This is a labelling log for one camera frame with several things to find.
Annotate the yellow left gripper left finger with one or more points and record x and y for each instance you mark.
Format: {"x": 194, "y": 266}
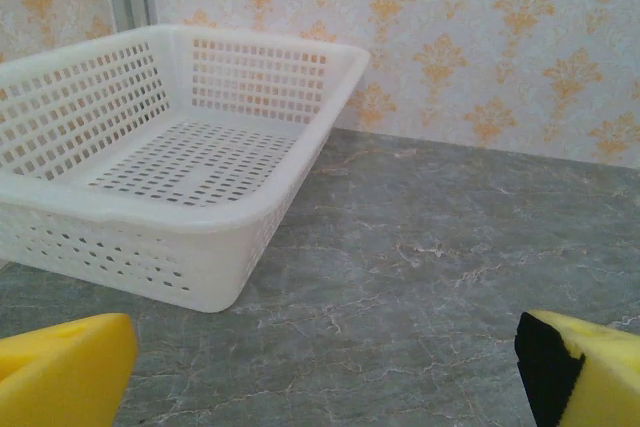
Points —
{"x": 60, "y": 377}

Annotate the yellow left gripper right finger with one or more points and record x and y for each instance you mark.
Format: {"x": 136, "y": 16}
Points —
{"x": 600, "y": 377}

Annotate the white perforated plastic basket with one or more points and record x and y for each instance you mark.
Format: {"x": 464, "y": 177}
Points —
{"x": 150, "y": 222}

